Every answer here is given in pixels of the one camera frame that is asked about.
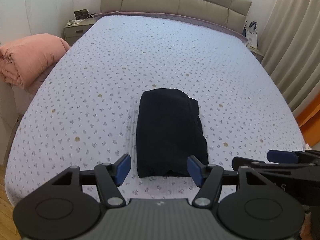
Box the dark navy garment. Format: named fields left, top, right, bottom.
left=136, top=88, right=208, bottom=178

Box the pink folded duvet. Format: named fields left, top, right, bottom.
left=1, top=33, right=71, bottom=88

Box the grey bedside table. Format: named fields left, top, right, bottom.
left=63, top=18, right=96, bottom=46

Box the orange box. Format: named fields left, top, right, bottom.
left=296, top=105, right=319, bottom=147

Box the white wardrobe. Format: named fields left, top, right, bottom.
left=0, top=0, right=103, bottom=46

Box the brown patterned pouch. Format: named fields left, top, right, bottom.
left=74, top=9, right=89, bottom=20

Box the beige padded headboard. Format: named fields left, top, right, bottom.
left=100, top=0, right=252, bottom=33

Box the beige curtain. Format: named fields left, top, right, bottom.
left=259, top=0, right=319, bottom=116

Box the floral white bed sheet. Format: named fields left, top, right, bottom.
left=5, top=15, right=305, bottom=205

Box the white paper bag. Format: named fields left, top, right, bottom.
left=242, top=21, right=258, bottom=49

